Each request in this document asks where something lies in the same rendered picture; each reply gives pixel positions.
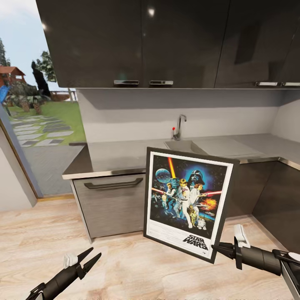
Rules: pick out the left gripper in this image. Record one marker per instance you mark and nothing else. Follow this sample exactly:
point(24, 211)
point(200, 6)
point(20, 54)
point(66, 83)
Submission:
point(67, 276)

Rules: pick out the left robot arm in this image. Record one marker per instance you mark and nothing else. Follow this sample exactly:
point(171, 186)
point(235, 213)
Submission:
point(72, 270)

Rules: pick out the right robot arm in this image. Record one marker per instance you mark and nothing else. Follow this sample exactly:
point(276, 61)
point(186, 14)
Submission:
point(277, 262)

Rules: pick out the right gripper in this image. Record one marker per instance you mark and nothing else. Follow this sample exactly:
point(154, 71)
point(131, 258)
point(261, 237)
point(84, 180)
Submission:
point(252, 256)

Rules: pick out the drop in sink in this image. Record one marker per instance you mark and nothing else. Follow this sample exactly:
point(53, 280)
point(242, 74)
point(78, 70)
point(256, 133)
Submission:
point(222, 147)

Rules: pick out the poster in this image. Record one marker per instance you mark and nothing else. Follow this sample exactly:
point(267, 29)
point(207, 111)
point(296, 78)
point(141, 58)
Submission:
point(187, 196)

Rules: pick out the cabinet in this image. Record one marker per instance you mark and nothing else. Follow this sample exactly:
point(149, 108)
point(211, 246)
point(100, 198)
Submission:
point(166, 44)
point(261, 46)

